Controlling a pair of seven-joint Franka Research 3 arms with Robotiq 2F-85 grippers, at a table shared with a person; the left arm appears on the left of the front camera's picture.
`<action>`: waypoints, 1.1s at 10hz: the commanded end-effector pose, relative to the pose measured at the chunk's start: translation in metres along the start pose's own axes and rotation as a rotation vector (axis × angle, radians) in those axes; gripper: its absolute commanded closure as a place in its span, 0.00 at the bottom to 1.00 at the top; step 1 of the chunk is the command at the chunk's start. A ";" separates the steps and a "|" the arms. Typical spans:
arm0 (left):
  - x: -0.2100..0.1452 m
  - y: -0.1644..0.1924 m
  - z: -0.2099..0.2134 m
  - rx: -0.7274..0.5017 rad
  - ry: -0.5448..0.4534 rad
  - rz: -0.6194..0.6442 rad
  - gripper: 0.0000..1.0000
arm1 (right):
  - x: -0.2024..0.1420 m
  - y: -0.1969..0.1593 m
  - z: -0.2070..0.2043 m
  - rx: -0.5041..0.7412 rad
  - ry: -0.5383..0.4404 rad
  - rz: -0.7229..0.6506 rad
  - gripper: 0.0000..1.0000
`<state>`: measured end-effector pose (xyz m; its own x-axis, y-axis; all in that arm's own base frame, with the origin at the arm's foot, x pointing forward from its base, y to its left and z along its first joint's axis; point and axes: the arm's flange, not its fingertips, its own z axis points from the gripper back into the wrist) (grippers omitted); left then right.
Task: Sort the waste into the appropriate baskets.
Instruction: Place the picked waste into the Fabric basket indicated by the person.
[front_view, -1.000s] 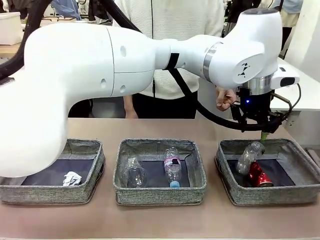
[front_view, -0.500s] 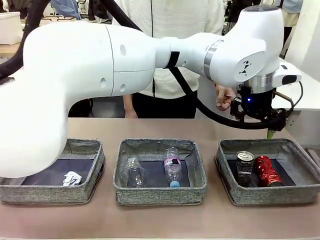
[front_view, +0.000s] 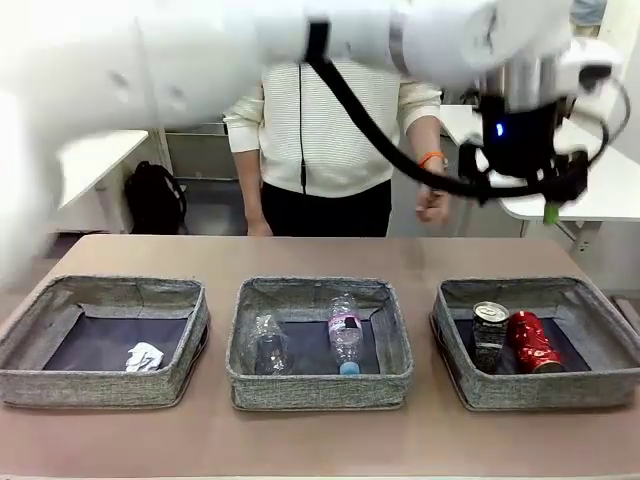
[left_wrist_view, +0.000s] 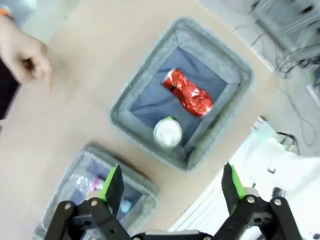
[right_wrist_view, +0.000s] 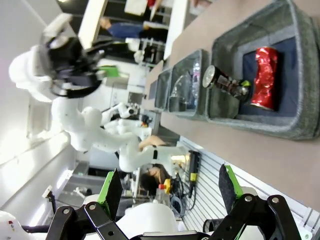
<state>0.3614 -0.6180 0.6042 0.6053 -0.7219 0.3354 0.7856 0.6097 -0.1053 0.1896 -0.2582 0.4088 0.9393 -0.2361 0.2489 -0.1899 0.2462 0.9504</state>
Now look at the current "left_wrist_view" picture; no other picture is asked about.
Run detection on orange wrist watch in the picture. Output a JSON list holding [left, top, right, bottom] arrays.
[[0, 4, 13, 18]]

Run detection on grey metal rack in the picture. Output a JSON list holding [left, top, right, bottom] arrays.
[[249, 0, 320, 61]]

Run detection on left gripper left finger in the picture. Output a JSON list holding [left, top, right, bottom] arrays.
[[44, 163, 132, 240]]

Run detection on crushed red can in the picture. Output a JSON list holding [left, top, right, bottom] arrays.
[[162, 67, 214, 118]]

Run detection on clear bottle with pink label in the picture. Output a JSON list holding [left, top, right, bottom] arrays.
[[68, 172, 133, 215]]

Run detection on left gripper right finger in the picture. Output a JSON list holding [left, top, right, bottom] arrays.
[[212, 161, 302, 240]]

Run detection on grey fabric basket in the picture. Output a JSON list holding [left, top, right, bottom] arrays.
[[31, 141, 160, 240], [107, 16, 255, 173]]

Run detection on crushed black can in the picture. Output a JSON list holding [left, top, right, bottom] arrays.
[[153, 116, 183, 150]]

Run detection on black floor cables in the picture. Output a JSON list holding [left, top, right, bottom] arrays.
[[249, 24, 318, 156]]

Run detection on person's left hand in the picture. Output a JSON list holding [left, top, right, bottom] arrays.
[[0, 14, 54, 97]]

